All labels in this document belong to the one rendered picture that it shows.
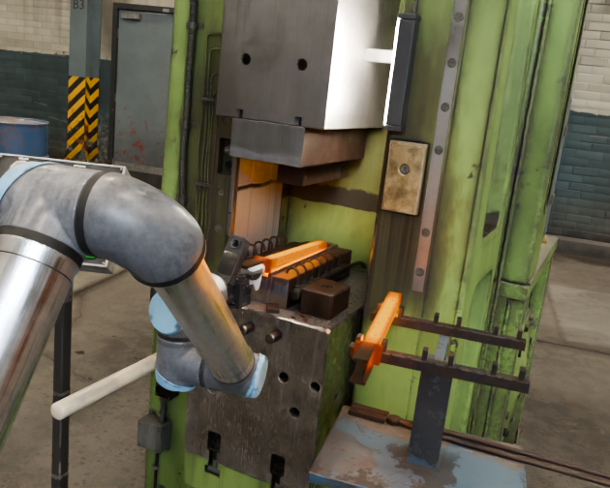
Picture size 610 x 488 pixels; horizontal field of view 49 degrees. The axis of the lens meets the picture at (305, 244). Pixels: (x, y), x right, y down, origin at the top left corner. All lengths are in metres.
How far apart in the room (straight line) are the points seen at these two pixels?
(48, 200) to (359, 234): 1.31
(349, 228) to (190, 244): 1.22
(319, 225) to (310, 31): 0.74
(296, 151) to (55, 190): 0.80
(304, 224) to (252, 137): 0.57
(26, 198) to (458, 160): 1.02
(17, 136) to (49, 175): 5.20
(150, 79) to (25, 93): 1.74
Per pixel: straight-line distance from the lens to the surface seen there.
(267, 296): 1.69
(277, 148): 1.62
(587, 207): 7.59
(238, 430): 1.79
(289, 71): 1.61
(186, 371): 1.40
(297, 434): 1.71
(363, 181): 2.05
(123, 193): 0.88
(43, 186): 0.93
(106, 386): 1.88
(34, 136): 6.19
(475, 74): 1.61
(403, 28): 1.62
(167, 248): 0.89
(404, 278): 1.68
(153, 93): 8.40
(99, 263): 1.78
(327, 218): 2.11
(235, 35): 1.68
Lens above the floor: 1.47
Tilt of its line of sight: 14 degrees down
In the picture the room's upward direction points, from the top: 6 degrees clockwise
